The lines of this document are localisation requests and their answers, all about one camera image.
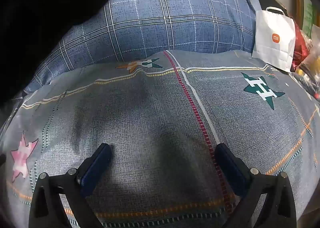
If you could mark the black pants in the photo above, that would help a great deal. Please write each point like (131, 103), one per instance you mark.
(37, 30)

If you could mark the wooden frame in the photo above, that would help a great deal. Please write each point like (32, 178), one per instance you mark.
(298, 0)

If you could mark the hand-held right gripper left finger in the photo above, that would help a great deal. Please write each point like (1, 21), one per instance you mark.
(96, 168)

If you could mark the blue plaid quilt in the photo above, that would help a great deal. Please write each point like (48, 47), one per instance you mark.
(162, 18)

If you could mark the grey star-print bed sheet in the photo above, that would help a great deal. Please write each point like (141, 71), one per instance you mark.
(150, 118)

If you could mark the white paper bag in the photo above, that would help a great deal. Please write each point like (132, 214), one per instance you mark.
(272, 48)

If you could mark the clear plastic bag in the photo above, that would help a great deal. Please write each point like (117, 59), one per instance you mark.
(310, 73)

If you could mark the red plastic bag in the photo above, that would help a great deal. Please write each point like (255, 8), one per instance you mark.
(300, 48)

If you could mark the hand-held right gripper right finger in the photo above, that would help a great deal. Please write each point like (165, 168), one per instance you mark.
(228, 168)

